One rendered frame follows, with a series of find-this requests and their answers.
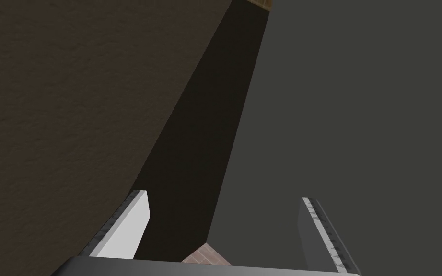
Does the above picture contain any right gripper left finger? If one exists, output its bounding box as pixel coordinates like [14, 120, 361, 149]
[78, 189, 151, 260]

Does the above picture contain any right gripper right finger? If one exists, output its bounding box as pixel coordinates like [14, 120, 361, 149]
[297, 197, 361, 275]

